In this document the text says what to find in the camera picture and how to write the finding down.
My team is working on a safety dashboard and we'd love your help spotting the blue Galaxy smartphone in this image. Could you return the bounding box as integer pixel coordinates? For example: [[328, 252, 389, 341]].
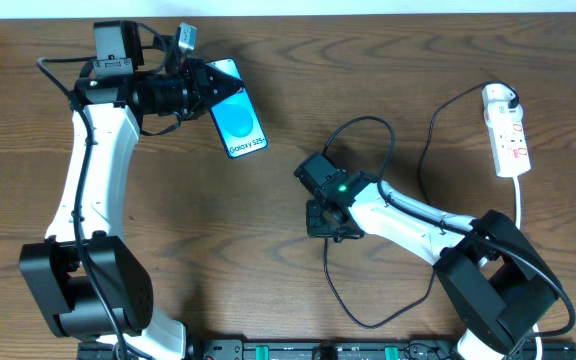
[[210, 86, 268, 159]]

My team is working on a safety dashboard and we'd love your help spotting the black USB charging cable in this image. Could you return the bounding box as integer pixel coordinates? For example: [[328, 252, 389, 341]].
[[322, 80, 521, 330]]

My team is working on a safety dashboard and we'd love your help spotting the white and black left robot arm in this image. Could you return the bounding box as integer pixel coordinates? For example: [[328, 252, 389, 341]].
[[19, 20, 243, 359]]

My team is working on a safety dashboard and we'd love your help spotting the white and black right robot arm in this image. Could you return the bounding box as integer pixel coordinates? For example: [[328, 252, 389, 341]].
[[294, 153, 561, 359]]

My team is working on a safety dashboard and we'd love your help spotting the white power strip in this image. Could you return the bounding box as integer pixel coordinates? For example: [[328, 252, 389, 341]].
[[482, 83, 531, 178]]

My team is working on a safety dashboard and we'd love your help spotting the white power strip cord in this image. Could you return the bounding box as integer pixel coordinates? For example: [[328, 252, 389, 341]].
[[511, 174, 544, 360]]

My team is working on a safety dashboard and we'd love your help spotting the white USB wall charger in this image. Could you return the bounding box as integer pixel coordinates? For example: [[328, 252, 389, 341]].
[[484, 101, 524, 128]]

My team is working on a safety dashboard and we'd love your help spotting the black mounting rail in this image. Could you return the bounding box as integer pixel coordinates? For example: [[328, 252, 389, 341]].
[[75, 339, 576, 360]]

